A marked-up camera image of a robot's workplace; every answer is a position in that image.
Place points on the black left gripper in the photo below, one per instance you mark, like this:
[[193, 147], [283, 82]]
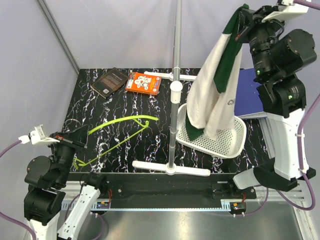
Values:
[[79, 135]]

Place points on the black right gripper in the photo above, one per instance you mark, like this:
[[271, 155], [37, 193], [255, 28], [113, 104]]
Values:
[[247, 17]]

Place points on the lime green clothes hanger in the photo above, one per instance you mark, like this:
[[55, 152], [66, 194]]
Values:
[[141, 120]]

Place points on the green and white t shirt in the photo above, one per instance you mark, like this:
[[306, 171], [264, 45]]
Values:
[[210, 103]]

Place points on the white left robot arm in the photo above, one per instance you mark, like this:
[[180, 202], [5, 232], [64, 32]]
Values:
[[47, 177]]

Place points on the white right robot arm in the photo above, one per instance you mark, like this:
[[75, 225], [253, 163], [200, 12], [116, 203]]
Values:
[[277, 57]]

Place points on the dark brown book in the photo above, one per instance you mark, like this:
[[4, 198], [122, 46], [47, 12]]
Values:
[[109, 82]]

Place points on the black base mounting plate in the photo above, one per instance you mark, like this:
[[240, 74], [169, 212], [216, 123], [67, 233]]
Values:
[[125, 185]]

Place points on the orange book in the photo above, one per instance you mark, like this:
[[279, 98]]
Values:
[[143, 83]]

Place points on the grey clothes rack stand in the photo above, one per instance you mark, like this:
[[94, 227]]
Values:
[[170, 168]]

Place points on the white perforated plastic basket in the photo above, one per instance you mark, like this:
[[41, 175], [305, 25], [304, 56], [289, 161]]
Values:
[[227, 144]]

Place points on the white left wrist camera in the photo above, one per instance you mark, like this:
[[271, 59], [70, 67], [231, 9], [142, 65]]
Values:
[[38, 137]]

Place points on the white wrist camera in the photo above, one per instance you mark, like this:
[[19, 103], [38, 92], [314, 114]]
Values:
[[38, 137], [286, 10]]

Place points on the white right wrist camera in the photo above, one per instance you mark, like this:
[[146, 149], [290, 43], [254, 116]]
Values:
[[286, 10]]

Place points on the blue ring binder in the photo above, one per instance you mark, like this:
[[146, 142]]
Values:
[[247, 102]]

